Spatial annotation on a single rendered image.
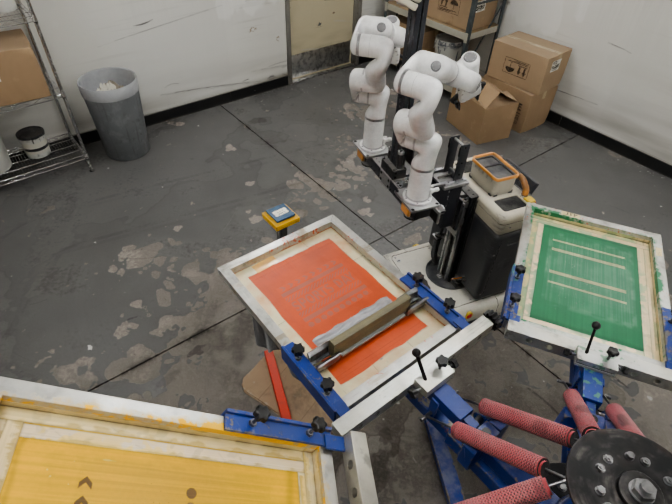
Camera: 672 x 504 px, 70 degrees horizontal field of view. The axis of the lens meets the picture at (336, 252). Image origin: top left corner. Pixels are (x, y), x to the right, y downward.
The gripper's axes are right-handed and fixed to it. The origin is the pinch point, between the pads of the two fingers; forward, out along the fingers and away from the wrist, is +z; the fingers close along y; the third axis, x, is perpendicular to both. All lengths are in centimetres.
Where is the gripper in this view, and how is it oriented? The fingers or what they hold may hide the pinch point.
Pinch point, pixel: (467, 101)
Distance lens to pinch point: 231.8
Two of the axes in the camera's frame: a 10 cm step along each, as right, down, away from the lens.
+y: 8.9, -4.6, -0.4
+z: 2.1, 3.2, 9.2
